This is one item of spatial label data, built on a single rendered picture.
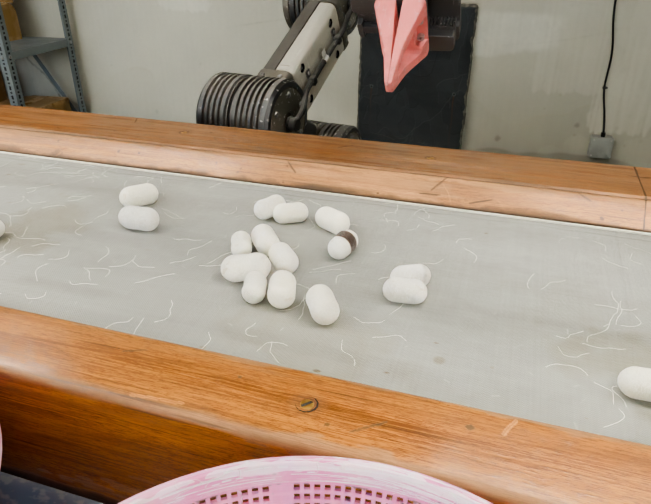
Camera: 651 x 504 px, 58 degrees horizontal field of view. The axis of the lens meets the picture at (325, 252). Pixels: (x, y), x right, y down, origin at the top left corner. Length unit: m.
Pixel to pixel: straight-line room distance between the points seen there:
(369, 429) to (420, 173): 0.36
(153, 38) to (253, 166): 2.26
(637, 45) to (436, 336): 2.18
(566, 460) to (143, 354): 0.23
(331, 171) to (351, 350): 0.28
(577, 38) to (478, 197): 1.92
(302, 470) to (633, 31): 2.34
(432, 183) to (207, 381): 0.35
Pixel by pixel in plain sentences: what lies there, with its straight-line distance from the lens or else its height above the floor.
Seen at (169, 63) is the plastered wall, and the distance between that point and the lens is 2.88.
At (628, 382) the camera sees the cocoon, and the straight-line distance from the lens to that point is 0.39.
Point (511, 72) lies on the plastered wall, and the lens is 2.50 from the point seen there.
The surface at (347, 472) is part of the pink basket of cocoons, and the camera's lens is 0.28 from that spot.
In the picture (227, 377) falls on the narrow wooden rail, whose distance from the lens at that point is 0.33.
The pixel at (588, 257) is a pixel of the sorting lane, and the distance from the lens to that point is 0.54.
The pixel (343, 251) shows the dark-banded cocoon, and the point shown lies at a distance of 0.48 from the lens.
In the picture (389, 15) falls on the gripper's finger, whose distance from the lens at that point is 0.58.
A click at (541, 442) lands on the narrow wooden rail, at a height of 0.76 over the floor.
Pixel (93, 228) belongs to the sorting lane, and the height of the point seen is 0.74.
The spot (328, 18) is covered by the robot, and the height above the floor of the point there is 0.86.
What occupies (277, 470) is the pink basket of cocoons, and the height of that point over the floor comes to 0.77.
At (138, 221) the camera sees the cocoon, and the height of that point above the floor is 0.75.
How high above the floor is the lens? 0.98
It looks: 28 degrees down
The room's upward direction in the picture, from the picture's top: straight up
